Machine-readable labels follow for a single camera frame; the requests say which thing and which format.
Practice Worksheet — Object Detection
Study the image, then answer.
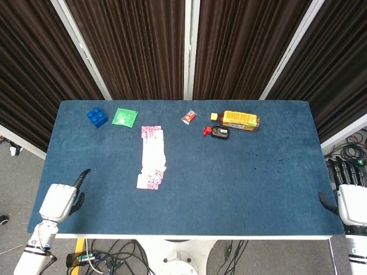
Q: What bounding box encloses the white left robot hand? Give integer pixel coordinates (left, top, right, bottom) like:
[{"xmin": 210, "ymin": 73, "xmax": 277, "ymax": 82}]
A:
[{"xmin": 38, "ymin": 168, "xmax": 91, "ymax": 223}]

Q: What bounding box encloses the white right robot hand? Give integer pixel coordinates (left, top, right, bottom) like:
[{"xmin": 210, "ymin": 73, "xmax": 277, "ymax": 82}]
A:
[{"xmin": 318, "ymin": 156, "xmax": 367, "ymax": 227}]

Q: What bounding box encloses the red and white small object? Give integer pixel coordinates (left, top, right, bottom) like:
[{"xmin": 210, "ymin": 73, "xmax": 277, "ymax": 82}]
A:
[{"xmin": 136, "ymin": 173, "xmax": 162, "ymax": 190}]

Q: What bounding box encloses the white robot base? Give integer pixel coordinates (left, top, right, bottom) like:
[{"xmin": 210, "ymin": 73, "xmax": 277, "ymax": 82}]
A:
[{"xmin": 139, "ymin": 239, "xmax": 216, "ymax": 275}]

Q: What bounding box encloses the black power adapter with cables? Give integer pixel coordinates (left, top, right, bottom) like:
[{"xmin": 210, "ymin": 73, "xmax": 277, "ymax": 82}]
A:
[{"xmin": 66, "ymin": 251, "xmax": 96, "ymax": 267}]

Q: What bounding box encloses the blue toy building block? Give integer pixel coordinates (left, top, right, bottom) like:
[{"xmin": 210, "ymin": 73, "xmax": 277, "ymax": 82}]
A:
[{"xmin": 87, "ymin": 107, "xmax": 109, "ymax": 129}]

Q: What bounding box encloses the green flat packet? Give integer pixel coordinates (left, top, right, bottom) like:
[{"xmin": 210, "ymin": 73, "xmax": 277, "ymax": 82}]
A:
[{"xmin": 111, "ymin": 107, "xmax": 139, "ymax": 127}]

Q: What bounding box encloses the dark brown curtain panel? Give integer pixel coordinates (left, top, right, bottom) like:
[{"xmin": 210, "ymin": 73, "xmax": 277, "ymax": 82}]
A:
[
  {"xmin": 65, "ymin": 0, "xmax": 186, "ymax": 101},
  {"xmin": 0, "ymin": 0, "xmax": 104, "ymax": 153},
  {"xmin": 192, "ymin": 0, "xmax": 313, "ymax": 101},
  {"xmin": 266, "ymin": 0, "xmax": 367, "ymax": 143}
]

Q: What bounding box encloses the blue table cloth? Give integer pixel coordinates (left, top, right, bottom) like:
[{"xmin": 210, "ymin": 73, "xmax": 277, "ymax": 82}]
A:
[{"xmin": 26, "ymin": 99, "xmax": 345, "ymax": 236}]

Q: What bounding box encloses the yellow label tea bottle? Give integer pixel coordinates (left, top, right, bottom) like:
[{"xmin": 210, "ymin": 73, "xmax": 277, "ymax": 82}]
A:
[{"xmin": 210, "ymin": 110, "xmax": 261, "ymax": 132}]

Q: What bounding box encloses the small black bottle red cap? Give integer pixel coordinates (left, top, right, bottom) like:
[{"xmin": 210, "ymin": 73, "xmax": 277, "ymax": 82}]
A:
[{"xmin": 202, "ymin": 125, "xmax": 231, "ymax": 141}]

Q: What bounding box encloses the small red snack packet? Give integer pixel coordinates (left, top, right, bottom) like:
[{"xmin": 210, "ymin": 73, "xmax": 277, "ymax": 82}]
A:
[{"xmin": 181, "ymin": 108, "xmax": 198, "ymax": 125}]

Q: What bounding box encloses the black cable bundle green plug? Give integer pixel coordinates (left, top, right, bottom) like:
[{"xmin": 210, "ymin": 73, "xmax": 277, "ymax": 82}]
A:
[{"xmin": 323, "ymin": 128, "xmax": 367, "ymax": 168}]

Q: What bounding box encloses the white partition bottom rail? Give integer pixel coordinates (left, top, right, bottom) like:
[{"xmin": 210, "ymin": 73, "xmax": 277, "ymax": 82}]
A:
[
  {"xmin": 320, "ymin": 113, "xmax": 367, "ymax": 150},
  {"xmin": 0, "ymin": 124, "xmax": 47, "ymax": 160}
]

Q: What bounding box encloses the black floor cable bundle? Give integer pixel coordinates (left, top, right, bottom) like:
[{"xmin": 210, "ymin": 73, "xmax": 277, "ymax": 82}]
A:
[{"xmin": 48, "ymin": 239, "xmax": 250, "ymax": 275}]

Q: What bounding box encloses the white table frame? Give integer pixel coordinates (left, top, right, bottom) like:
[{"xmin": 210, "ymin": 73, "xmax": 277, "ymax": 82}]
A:
[{"xmin": 54, "ymin": 232, "xmax": 336, "ymax": 275}]

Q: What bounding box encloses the white partition post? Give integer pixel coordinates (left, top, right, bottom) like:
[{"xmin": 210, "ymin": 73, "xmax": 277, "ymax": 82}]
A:
[
  {"xmin": 183, "ymin": 0, "xmax": 201, "ymax": 101},
  {"xmin": 50, "ymin": 0, "xmax": 112, "ymax": 101},
  {"xmin": 259, "ymin": 0, "xmax": 326, "ymax": 101}
]

